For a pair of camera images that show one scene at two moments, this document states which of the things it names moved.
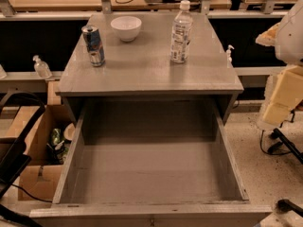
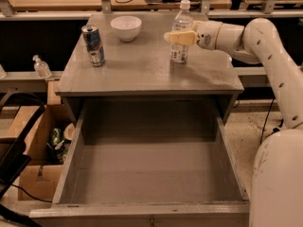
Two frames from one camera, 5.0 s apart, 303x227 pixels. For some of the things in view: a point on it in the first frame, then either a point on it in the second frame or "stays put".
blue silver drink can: x=94 y=43 stays put
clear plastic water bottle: x=182 y=34 stays put
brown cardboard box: x=48 y=144 stays put
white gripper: x=292 y=35 to x=208 y=34
